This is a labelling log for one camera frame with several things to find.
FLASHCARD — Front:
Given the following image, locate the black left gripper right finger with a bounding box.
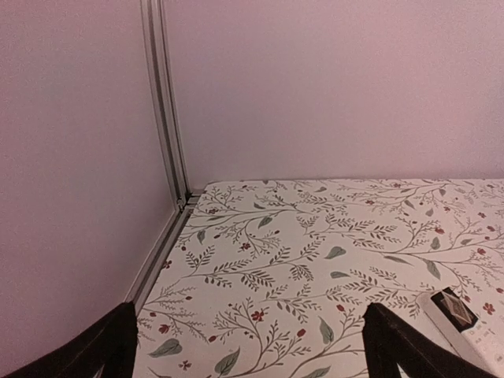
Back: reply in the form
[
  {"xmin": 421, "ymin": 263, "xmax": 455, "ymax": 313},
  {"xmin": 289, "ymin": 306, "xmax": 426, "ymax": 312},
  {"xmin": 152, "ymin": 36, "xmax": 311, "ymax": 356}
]
[{"xmin": 362, "ymin": 303, "xmax": 493, "ymax": 378}]

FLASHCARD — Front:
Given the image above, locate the floral patterned table mat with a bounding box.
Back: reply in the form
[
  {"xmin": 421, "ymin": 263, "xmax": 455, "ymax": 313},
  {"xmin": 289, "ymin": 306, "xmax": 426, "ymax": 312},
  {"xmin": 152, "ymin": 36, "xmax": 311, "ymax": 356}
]
[{"xmin": 134, "ymin": 179, "xmax": 503, "ymax": 377}]

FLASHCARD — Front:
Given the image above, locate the left aluminium frame post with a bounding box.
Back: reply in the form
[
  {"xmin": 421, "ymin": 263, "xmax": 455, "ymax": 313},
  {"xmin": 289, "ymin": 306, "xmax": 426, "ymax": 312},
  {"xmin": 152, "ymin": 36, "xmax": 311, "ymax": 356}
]
[{"xmin": 140, "ymin": 0, "xmax": 191, "ymax": 213}]

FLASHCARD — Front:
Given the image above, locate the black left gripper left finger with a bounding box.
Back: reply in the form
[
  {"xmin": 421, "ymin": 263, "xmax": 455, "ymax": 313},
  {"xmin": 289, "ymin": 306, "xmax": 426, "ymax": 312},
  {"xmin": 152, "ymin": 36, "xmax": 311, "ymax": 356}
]
[{"xmin": 8, "ymin": 302, "xmax": 138, "ymax": 378}]

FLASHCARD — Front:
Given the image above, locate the white remote control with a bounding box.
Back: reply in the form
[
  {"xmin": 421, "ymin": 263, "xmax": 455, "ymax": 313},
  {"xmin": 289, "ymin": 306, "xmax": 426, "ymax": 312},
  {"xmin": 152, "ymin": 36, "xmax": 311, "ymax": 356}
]
[{"xmin": 418, "ymin": 287, "xmax": 503, "ymax": 377}]

